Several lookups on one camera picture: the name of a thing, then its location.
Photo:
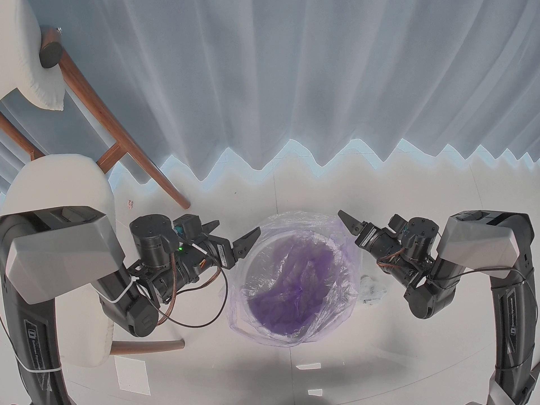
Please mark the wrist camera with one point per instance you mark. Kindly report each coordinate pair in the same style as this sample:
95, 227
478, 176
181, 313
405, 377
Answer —
396, 224
189, 225

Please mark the pale blue curtain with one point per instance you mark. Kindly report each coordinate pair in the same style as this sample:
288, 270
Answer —
295, 57

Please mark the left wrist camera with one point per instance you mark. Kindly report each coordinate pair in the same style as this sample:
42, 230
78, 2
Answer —
189, 225

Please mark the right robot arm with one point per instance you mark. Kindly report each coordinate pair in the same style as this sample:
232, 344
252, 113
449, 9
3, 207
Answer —
476, 243

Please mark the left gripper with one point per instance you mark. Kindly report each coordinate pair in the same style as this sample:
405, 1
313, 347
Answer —
194, 268

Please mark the white cushioned wooden chair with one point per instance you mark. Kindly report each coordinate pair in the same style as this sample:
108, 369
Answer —
63, 192

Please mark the white paper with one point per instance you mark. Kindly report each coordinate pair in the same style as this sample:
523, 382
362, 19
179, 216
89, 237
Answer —
372, 290

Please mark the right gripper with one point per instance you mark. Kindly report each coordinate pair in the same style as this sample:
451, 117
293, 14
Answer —
382, 245

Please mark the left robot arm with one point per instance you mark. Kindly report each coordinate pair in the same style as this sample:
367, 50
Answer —
63, 260

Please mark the white trash bin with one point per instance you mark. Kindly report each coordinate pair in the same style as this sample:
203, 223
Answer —
261, 268

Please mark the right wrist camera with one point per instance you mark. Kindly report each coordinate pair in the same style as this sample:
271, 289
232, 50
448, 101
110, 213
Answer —
396, 224

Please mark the purple plastic bag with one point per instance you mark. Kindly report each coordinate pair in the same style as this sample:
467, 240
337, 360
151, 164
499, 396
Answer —
295, 276

